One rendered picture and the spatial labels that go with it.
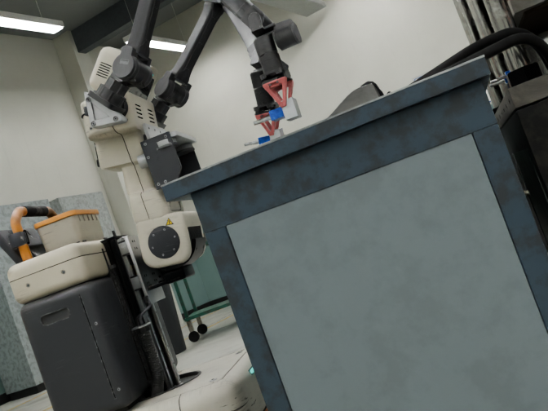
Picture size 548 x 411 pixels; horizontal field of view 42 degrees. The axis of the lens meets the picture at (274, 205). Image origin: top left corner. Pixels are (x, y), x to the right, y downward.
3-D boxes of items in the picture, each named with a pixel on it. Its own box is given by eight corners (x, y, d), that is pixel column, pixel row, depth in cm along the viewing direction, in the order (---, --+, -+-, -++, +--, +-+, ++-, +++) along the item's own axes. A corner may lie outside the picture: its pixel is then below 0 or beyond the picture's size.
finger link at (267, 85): (299, 103, 197) (289, 72, 198) (293, 101, 191) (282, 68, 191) (277, 112, 199) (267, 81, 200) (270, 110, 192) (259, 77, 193)
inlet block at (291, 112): (254, 132, 196) (248, 113, 197) (259, 133, 201) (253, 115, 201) (298, 115, 193) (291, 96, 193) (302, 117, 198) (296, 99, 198)
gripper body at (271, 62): (292, 78, 201) (284, 54, 201) (283, 72, 191) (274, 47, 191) (271, 86, 202) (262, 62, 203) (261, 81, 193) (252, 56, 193)
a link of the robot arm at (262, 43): (256, 41, 201) (249, 37, 196) (278, 31, 199) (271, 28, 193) (264, 64, 201) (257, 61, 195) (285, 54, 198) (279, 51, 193)
